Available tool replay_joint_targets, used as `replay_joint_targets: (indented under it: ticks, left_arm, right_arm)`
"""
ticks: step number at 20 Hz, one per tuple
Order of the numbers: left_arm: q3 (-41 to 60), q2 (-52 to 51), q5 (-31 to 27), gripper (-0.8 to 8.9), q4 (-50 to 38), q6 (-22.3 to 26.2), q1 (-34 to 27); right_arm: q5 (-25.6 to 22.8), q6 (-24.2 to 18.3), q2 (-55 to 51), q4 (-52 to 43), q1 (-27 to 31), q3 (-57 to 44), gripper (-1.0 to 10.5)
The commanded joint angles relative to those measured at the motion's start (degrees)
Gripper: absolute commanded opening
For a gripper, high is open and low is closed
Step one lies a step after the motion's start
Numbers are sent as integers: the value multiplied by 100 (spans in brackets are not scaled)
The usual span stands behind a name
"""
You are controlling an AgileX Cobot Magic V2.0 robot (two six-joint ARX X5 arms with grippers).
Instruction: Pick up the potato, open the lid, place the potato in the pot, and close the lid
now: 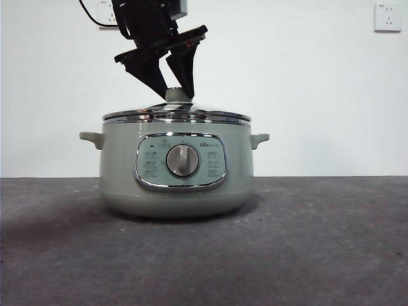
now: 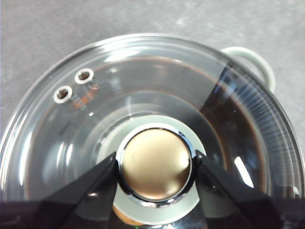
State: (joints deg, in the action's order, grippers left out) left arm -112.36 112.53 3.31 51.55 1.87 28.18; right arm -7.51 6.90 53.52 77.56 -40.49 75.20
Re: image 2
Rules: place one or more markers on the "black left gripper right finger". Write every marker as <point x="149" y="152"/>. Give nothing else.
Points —
<point x="233" y="205"/>

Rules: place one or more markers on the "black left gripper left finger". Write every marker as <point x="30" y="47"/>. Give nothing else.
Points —
<point x="71" y="205"/>

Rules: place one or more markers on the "pale green electric pot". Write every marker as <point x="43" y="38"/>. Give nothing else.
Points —
<point x="262" y="63"/>

